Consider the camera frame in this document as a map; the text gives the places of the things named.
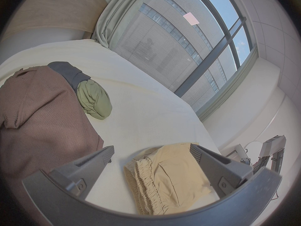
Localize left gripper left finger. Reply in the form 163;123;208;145
49;145;115;197

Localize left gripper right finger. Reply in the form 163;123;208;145
189;143;255;199

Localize beige shorts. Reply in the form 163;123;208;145
123;142;212;215

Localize brown garment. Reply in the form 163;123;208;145
0;65;104;211

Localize green garment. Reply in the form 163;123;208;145
76;79;113;120

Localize black garment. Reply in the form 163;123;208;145
47;61;92;91

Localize window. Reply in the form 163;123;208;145
107;0;254;112

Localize grey-green curtain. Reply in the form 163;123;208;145
90;0;163;49

